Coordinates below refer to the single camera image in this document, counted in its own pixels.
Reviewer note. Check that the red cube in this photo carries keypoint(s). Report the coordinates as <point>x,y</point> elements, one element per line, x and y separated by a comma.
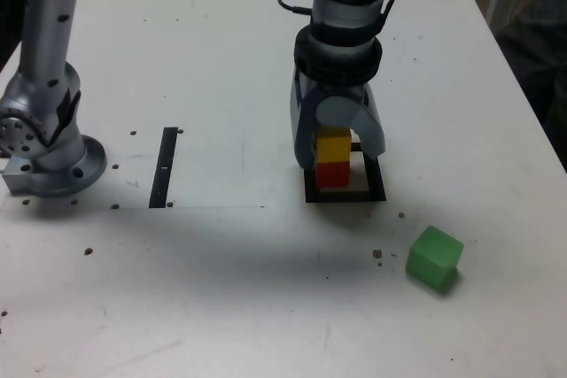
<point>332,174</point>

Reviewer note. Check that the green cube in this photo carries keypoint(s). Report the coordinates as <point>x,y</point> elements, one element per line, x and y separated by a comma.
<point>434,258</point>

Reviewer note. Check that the black tape strip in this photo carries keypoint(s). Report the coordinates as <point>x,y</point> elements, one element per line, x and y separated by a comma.
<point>160,174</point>

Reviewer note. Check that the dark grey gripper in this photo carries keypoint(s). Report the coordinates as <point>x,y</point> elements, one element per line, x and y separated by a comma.
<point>336,89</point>

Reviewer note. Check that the black tape square outline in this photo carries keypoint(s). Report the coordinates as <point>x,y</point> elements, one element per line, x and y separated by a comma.
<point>345,197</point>

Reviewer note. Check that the yellow cube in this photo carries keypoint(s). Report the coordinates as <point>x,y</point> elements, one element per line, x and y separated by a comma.
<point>332,148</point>

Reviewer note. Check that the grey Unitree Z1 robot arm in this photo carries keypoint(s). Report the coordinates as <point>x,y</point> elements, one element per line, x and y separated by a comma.
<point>44,41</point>

